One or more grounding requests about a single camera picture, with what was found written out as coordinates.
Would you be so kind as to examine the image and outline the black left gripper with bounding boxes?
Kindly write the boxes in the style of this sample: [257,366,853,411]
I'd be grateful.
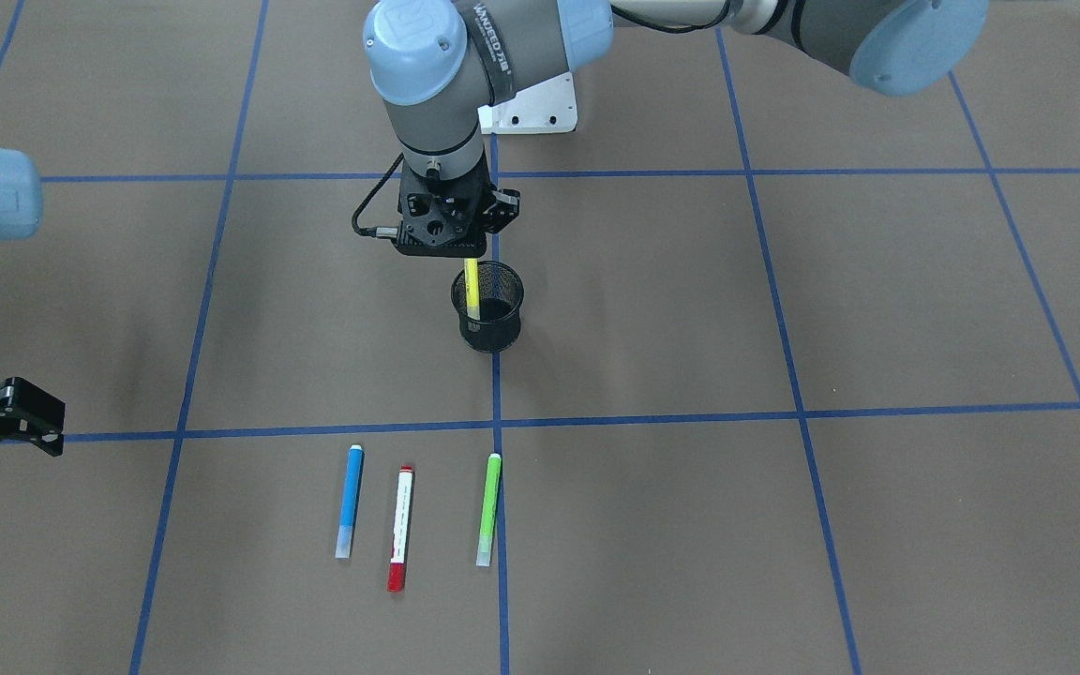
[352,156,521,258]

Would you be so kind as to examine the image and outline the yellow highlighter pen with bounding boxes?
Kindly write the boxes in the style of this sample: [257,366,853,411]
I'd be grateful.
[463,258,481,322]

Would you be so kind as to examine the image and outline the blue highlighter pen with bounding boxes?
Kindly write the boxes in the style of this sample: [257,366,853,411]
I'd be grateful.
[334,444,365,561]

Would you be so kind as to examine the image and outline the green highlighter pen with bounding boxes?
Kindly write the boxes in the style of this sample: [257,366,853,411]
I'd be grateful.
[474,453,503,568]

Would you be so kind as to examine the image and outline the red capped white marker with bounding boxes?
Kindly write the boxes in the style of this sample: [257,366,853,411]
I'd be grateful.
[386,465,414,593]

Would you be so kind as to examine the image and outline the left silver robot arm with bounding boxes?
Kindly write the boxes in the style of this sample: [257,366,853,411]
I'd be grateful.
[351,1,989,258]

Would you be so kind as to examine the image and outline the black mesh pen holder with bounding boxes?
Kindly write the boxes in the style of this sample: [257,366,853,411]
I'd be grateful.
[450,261,526,354]

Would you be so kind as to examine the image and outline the blue tape grid lines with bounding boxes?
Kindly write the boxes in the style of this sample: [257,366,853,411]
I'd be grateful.
[0,1,1080,674]

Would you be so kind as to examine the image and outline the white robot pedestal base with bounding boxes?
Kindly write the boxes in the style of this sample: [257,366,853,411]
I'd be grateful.
[477,73,578,134]

